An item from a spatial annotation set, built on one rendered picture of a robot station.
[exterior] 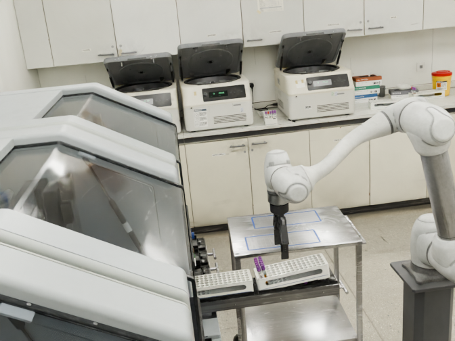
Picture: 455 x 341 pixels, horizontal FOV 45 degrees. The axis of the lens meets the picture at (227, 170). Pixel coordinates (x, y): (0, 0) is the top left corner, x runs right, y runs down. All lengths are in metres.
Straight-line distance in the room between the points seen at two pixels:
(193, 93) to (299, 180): 2.58
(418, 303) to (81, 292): 1.90
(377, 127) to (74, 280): 1.49
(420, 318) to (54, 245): 1.92
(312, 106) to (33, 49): 2.27
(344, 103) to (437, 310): 2.35
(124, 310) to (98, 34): 3.78
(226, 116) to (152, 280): 3.41
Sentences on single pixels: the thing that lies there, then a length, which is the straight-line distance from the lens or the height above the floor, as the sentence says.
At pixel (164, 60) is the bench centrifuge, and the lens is 4.50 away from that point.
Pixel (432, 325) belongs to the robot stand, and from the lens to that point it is 2.70.
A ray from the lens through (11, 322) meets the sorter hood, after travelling 0.90.
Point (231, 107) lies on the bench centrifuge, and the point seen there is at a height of 1.07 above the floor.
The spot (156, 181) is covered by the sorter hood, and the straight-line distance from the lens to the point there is 1.70.
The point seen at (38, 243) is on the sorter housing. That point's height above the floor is 1.58.
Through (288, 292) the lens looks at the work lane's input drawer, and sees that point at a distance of 2.28.
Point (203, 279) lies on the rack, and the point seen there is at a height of 0.86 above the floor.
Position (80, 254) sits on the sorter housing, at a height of 1.54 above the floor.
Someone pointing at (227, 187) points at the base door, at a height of 0.41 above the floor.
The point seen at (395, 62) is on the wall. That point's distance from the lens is 5.38.
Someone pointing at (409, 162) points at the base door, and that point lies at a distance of 4.94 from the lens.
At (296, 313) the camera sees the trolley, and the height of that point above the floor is 0.28.
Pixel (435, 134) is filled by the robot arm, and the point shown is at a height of 1.44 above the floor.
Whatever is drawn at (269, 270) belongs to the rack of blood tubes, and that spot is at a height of 0.87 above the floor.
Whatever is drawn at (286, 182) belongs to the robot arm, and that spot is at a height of 1.33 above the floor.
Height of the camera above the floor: 1.99
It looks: 19 degrees down
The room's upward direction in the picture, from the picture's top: 5 degrees counter-clockwise
